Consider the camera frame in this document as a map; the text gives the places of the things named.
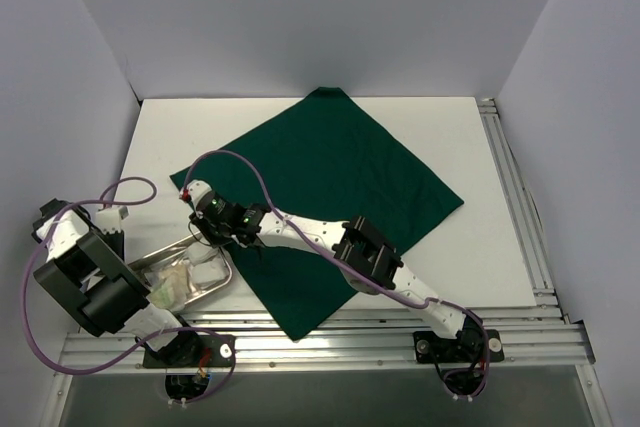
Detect stainless steel instrument tray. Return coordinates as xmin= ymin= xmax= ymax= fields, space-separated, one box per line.
xmin=129 ymin=235 xmax=233 ymax=313

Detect white gauze pad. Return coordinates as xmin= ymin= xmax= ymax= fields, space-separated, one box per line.
xmin=185 ymin=242 xmax=215 ymax=265
xmin=191 ymin=259 xmax=227 ymax=288

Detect tan-filled clear plastic bag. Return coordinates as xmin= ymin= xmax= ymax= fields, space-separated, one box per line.
xmin=158 ymin=264 xmax=190 ymax=295

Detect green-filled clear plastic bag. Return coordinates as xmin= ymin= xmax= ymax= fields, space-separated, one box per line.
xmin=148 ymin=280 xmax=188 ymax=311

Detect green surgical drape cloth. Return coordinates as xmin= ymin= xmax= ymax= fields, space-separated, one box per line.
xmin=171 ymin=88 xmax=463 ymax=341

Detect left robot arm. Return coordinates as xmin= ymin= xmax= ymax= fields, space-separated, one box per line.
xmin=32 ymin=198 xmax=204 ymax=366

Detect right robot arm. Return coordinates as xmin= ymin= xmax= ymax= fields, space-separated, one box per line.
xmin=180 ymin=181 xmax=490 ymax=363

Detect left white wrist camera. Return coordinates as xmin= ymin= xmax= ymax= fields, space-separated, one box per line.
xmin=94 ymin=206 xmax=129 ymax=235

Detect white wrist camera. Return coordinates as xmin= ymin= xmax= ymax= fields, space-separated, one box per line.
xmin=94 ymin=206 xmax=129 ymax=235
xmin=179 ymin=180 xmax=212 ymax=209

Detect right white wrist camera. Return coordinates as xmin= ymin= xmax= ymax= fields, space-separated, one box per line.
xmin=179 ymin=180 xmax=212 ymax=209

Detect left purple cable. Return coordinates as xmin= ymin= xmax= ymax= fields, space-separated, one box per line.
xmin=18 ymin=176 xmax=237 ymax=404

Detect purple cable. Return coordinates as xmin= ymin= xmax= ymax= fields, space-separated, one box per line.
xmin=180 ymin=149 xmax=490 ymax=396
xmin=18 ymin=176 xmax=237 ymax=404

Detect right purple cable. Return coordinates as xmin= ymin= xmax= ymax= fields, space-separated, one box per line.
xmin=180 ymin=149 xmax=490 ymax=396

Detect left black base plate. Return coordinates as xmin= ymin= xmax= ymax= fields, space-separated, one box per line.
xmin=142 ymin=334 xmax=236 ymax=369

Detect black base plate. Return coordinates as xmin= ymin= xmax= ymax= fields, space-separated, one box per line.
xmin=142 ymin=334 xmax=236 ymax=369
xmin=412 ymin=327 xmax=485 ymax=364

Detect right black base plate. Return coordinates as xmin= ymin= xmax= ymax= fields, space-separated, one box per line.
xmin=412 ymin=327 xmax=485 ymax=364

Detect aluminium rail frame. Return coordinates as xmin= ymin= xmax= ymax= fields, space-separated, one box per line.
xmin=38 ymin=96 xmax=612 ymax=427

